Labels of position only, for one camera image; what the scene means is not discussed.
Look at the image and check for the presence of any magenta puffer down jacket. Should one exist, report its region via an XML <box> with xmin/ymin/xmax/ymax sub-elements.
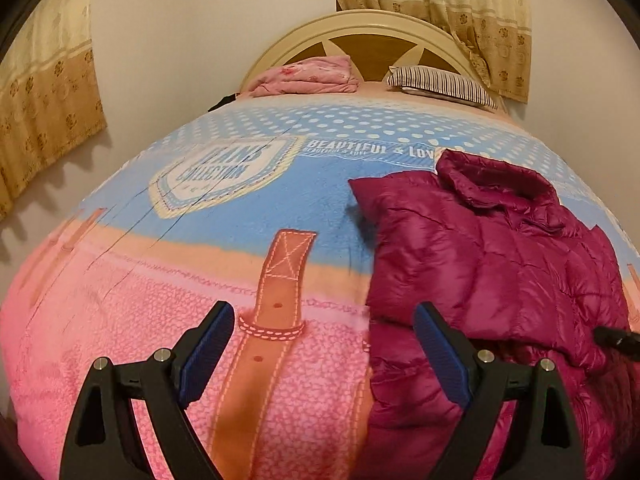
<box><xmin>350</xmin><ymin>150</ymin><xmax>639</xmax><ymax>479</ymax></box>

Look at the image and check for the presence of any pink and blue bedspread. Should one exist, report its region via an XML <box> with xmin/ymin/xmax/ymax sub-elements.
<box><xmin>1</xmin><ymin>90</ymin><xmax>639</xmax><ymax>479</ymax></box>

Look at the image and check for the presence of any striped pillow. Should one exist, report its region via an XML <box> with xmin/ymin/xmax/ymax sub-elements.
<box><xmin>385</xmin><ymin>65</ymin><xmax>498</xmax><ymax>110</ymax></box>

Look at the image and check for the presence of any beige side curtain left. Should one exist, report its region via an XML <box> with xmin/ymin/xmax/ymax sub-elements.
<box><xmin>1</xmin><ymin>0</ymin><xmax>106</xmax><ymax>217</ymax></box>

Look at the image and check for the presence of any cream wooden headboard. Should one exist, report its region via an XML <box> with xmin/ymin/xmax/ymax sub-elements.
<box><xmin>240</xmin><ymin>10</ymin><xmax>480</xmax><ymax>91</ymax></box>

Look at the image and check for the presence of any folded pink blanket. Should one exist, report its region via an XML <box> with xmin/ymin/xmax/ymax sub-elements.
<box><xmin>243</xmin><ymin>55</ymin><xmax>360</xmax><ymax>98</ymax></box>

